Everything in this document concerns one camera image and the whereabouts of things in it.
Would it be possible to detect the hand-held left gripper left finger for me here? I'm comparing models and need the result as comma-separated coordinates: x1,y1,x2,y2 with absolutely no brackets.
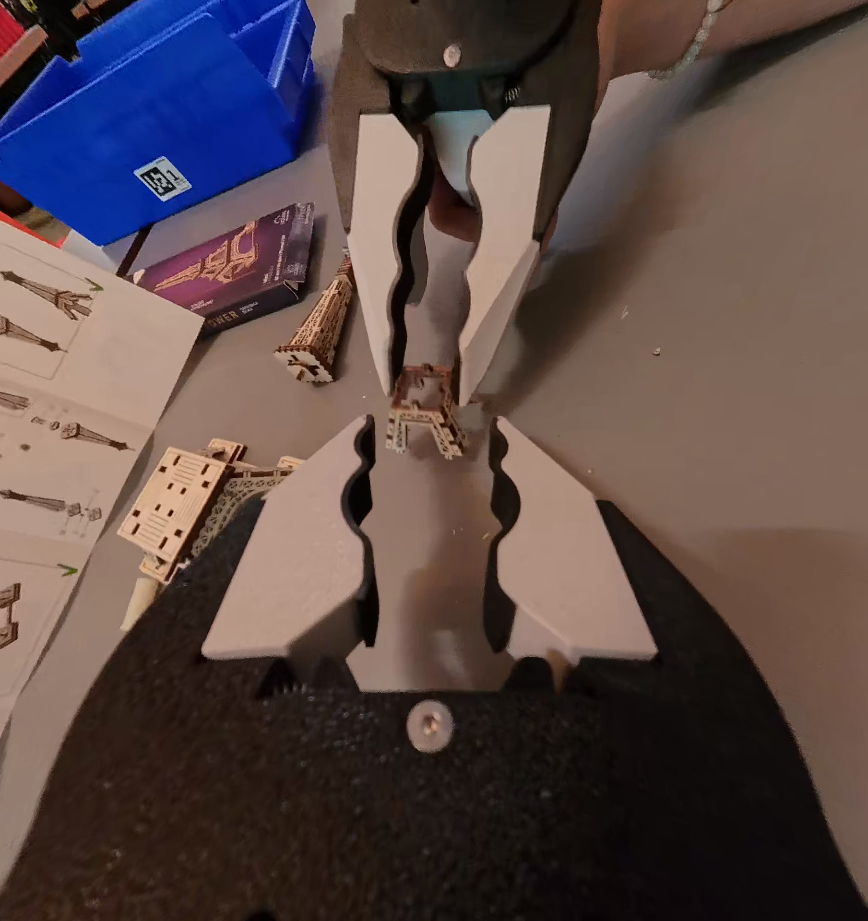
201,413,380,661

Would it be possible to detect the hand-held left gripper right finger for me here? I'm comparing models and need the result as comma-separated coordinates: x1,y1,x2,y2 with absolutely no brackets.
484,416,659,663

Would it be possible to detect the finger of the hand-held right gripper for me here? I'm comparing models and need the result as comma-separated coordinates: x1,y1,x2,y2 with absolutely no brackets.
347,111,436,395
457,106,553,407

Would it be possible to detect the wooden tower spire section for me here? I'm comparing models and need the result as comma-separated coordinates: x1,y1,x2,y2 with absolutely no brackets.
274,252,356,384

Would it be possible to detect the person's right hand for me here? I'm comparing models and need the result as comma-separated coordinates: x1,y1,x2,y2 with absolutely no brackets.
427,0,702,246

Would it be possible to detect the wooden tower arched base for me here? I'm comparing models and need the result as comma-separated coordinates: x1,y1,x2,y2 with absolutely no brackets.
117,437,305,587

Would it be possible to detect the purple puzzle box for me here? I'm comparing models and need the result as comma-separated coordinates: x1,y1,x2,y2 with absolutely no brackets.
128,201,316,339

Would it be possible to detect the blue plastic bin with tag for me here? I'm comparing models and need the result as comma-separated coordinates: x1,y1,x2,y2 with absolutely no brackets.
0,11,296,247

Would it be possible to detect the white assembly instruction sheet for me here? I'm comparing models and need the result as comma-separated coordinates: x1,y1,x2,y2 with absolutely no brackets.
0,198,206,792

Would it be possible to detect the white bead bracelet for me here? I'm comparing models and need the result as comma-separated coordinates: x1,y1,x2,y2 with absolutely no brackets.
648,0,737,82

